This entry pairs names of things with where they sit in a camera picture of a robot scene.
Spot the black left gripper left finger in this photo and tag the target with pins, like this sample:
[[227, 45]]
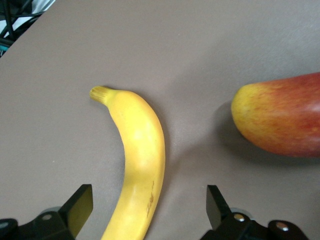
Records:
[[77, 210]]

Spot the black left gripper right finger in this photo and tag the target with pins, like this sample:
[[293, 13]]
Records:
[[216, 207]]

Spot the yellow banana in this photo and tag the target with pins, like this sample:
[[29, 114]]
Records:
[[140, 150]]

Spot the brown table mat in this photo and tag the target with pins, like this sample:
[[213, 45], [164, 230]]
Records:
[[75, 100]]

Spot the red yellow mango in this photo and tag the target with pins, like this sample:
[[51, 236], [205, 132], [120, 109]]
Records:
[[282, 117]]

